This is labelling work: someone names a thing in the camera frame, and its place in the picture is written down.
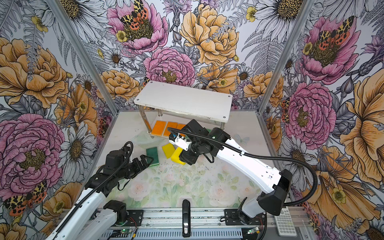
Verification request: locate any orange sponge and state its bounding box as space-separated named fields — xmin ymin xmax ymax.
xmin=151 ymin=121 xmax=167 ymax=137
xmin=177 ymin=123 xmax=186 ymax=131
xmin=163 ymin=121 xmax=178 ymax=138

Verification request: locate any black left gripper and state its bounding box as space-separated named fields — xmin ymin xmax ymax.
xmin=116 ymin=155 xmax=154 ymax=180

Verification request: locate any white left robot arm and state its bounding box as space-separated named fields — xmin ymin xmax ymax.
xmin=48 ymin=147 xmax=154 ymax=240

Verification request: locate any yellow sponge block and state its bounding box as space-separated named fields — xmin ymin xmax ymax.
xmin=162 ymin=143 xmax=176 ymax=159

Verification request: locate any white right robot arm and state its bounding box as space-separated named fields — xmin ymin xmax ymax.
xmin=168 ymin=120 xmax=293 ymax=218

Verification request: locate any aluminium front rail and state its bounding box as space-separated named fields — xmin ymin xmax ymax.
xmin=97 ymin=207 xmax=317 ymax=240

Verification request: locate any dark green scouring sponge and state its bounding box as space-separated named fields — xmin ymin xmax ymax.
xmin=146 ymin=147 xmax=160 ymax=167

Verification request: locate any black stapler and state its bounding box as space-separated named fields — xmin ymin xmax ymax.
xmin=182 ymin=199 xmax=191 ymax=238

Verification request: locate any yellow sponge flat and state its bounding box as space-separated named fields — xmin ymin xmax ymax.
xmin=171 ymin=147 xmax=186 ymax=165

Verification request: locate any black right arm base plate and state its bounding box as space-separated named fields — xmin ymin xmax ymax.
xmin=221 ymin=209 xmax=267 ymax=226

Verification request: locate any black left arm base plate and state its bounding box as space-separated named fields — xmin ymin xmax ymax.
xmin=121 ymin=209 xmax=144 ymax=227

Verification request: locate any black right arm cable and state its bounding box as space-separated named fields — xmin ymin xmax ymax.
xmin=167 ymin=127 xmax=319 ymax=207

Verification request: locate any white two-tier metal shelf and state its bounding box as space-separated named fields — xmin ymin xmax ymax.
xmin=134 ymin=81 xmax=233 ymax=138

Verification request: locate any white desk calculator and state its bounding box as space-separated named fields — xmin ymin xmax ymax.
xmin=274 ymin=208 xmax=297 ymax=238

